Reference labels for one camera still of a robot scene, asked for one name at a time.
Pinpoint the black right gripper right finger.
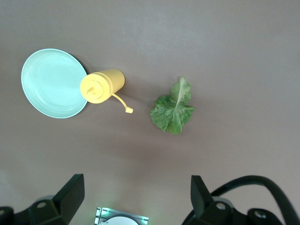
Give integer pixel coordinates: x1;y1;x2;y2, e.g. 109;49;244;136
182;175;236;225

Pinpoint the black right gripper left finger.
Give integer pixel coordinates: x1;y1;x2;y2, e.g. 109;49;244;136
15;173;85;225

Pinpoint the green lettuce leaf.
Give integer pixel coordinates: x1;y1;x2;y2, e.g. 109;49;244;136
149;76;195;135

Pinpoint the yellow squeeze bottle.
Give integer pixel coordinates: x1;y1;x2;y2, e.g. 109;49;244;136
80;68;134;114

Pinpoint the pale green plate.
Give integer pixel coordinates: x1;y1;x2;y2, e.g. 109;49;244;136
21;48;90;119

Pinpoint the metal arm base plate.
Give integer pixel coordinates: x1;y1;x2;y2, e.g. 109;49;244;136
95;206;150;225

